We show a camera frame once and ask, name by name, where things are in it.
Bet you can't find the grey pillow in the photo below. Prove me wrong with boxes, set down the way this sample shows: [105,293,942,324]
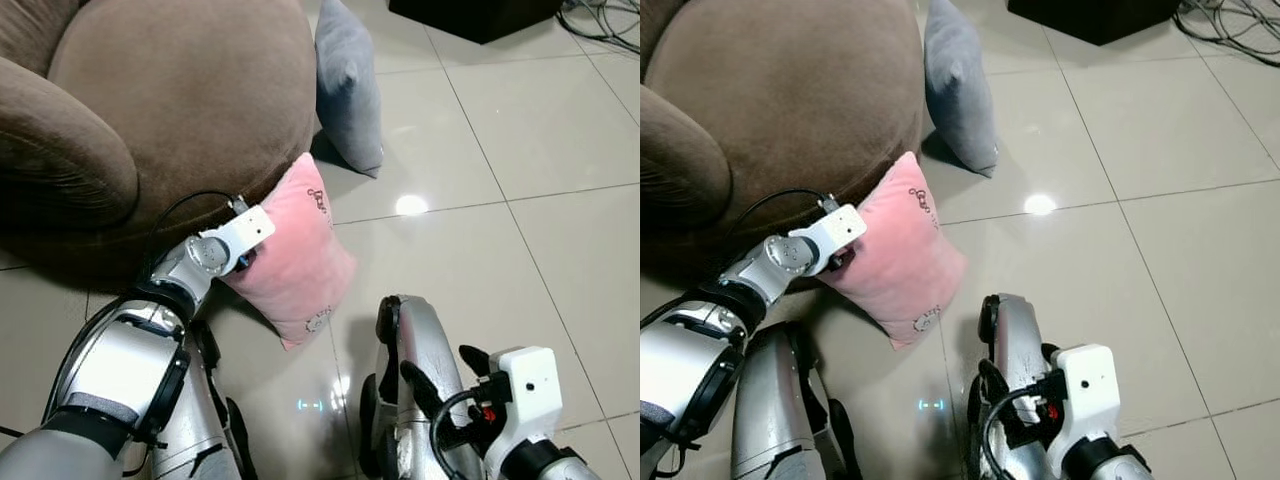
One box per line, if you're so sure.
[314,0,386,180]
[921,0,1002,180]

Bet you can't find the brown fabric sofa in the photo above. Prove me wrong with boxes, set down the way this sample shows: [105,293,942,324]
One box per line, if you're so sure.
[0,0,320,289]
[640,0,927,293]

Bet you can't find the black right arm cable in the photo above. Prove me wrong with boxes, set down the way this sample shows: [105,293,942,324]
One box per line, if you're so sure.
[978,384,1053,473]
[428,386,495,463]

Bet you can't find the tangled black floor cables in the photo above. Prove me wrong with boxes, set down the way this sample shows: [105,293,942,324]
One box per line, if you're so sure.
[555,0,641,57]
[1171,0,1280,70]

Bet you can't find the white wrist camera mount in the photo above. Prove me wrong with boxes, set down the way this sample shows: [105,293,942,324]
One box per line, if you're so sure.
[199,204,277,272]
[1045,344,1119,477]
[489,346,564,473]
[789,202,868,277]

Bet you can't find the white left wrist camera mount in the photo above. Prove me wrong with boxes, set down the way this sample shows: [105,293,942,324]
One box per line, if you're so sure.
[199,204,277,272]
[789,202,868,277]

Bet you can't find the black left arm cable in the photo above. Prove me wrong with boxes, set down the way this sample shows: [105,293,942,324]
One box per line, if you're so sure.
[729,187,837,263]
[147,189,242,283]

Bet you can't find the pink pillow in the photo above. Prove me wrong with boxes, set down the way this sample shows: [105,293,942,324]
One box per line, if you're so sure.
[818,150,970,352]
[219,152,359,352]

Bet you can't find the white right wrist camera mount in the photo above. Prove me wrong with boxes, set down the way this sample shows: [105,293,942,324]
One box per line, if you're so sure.
[1045,344,1119,477]
[489,346,564,473]

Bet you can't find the black box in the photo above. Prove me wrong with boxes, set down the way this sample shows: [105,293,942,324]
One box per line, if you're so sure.
[1006,0,1182,47]
[388,0,565,46]

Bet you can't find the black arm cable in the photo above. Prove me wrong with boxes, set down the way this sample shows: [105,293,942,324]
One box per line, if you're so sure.
[729,187,837,263]
[428,386,495,463]
[147,189,242,283]
[978,384,1053,473]

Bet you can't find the silver left robot leg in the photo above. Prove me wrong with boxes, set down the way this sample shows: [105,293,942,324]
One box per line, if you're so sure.
[150,318,258,480]
[729,320,863,480]

